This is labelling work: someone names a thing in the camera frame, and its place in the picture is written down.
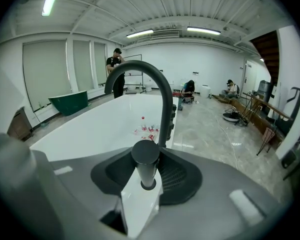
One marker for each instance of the wooden cabinet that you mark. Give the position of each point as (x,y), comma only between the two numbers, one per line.
(20,126)

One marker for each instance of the wooden floor platform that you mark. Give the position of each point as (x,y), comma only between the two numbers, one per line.
(225,99)

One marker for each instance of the black upright floor stand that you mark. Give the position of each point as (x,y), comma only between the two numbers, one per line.
(296,101)

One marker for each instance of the wooden table with black legs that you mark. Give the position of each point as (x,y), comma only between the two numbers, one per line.
(265,106)

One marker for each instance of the black faucet knob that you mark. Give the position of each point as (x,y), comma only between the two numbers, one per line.
(170,130)
(173,116)
(174,107)

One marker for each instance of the pile of red-label bottles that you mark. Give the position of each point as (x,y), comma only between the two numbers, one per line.
(147,130)

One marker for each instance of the white toilet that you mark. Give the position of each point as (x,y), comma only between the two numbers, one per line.
(148,86)
(205,91)
(132,87)

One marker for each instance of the dark green bathtub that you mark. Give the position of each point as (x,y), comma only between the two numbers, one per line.
(70,102)

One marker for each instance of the black curved faucet spout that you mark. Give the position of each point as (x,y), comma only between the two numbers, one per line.
(140,66)

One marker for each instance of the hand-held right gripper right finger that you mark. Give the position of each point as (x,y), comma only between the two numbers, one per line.
(215,221)

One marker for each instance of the whiteboard on black stand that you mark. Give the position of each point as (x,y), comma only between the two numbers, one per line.
(133,69)

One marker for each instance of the large water jug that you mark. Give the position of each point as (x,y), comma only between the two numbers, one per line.
(265,91)

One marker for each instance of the grey roller blind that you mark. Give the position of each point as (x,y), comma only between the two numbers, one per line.
(45,74)
(83,65)
(100,64)

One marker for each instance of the white bathtub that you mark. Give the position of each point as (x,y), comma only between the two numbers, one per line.
(95,124)

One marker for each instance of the brown staircase underside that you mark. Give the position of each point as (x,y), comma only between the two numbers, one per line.
(267,54)

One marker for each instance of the white door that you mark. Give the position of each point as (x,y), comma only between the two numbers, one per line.
(250,79)

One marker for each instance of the round floor disc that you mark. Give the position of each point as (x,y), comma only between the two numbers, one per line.
(230,116)

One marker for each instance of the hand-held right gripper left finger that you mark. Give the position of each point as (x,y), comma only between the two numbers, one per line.
(90,196)

